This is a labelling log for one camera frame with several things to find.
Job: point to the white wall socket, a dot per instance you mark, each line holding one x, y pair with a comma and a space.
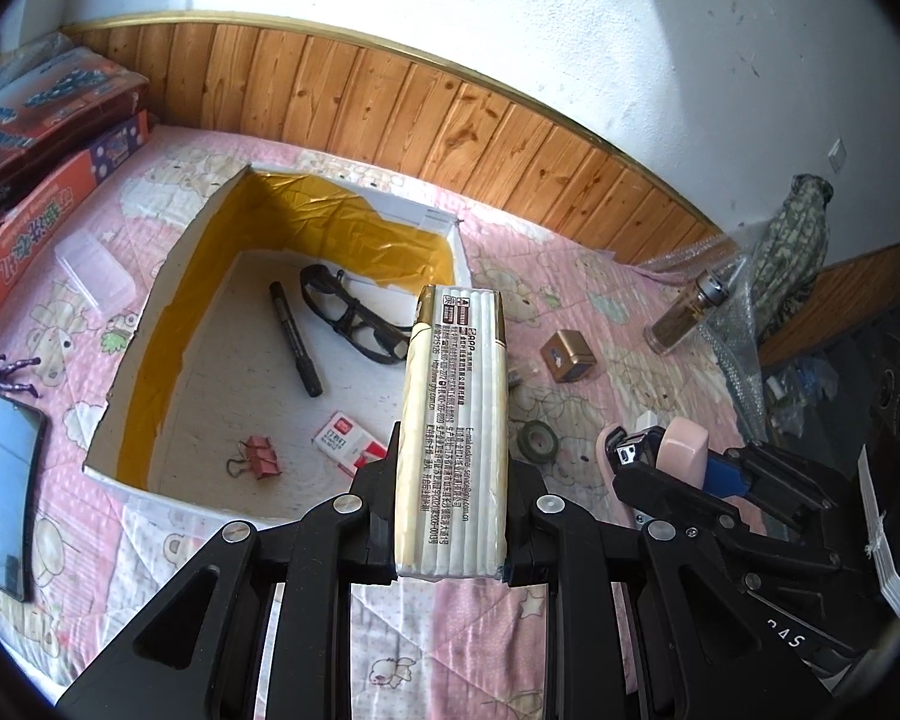
838, 154

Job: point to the glass bottle metal cap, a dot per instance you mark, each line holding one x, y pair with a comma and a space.
686, 315

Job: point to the black smartphone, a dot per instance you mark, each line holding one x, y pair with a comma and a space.
4, 487

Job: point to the red toy box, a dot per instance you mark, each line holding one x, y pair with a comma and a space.
30, 240

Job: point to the black marker pen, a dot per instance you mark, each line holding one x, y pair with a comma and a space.
296, 341

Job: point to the black glasses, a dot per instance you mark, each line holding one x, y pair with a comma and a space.
337, 326

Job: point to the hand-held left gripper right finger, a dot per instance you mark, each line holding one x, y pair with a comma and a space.
525, 532

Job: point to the blue robot toy box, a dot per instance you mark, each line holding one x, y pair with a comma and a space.
52, 105

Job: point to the camouflage cloth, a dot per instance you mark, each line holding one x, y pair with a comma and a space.
795, 247

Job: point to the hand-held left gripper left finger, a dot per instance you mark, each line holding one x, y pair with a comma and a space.
379, 525

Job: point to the purple action figure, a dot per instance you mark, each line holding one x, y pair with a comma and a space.
4, 379

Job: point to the small white stick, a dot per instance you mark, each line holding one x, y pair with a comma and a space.
525, 373

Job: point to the clear plastic box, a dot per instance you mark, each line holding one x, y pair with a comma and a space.
94, 270

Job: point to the pink printed blanket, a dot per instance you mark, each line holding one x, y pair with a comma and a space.
67, 420

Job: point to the red staple box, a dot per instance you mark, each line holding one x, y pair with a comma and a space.
345, 441

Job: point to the gold cube box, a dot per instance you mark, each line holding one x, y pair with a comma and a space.
566, 356

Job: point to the pink stapler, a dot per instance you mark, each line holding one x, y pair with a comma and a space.
679, 450

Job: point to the pink binder clip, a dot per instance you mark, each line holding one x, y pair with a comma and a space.
259, 457

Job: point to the white cardboard box yellow lining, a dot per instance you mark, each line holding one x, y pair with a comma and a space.
217, 390

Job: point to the clear bubble wrap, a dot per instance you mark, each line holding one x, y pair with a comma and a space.
735, 360

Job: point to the cream tissue pack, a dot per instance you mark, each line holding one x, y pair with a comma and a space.
454, 427

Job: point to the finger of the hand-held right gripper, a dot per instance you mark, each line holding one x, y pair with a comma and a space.
727, 472
720, 540

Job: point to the green tape roll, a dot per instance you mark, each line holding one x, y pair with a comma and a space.
529, 441

